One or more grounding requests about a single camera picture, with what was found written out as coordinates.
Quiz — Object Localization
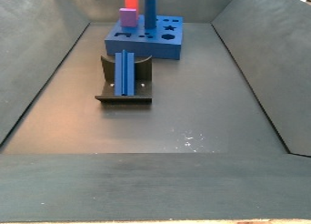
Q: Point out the black curved fixture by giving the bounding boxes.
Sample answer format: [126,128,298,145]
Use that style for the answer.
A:
[95,55,153,104]

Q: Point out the blue star prism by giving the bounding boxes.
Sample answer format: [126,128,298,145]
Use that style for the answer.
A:
[115,50,135,97]

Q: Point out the red square block peg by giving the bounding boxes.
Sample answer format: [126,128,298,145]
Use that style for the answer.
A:
[125,0,139,11]

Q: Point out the blue cylinder peg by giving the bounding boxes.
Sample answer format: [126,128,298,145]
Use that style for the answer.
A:
[145,0,157,29]

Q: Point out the purple block peg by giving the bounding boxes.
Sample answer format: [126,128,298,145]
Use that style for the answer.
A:
[119,8,138,27]

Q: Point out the blue shape sorter base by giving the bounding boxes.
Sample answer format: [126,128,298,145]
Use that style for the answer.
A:
[105,15,184,60]

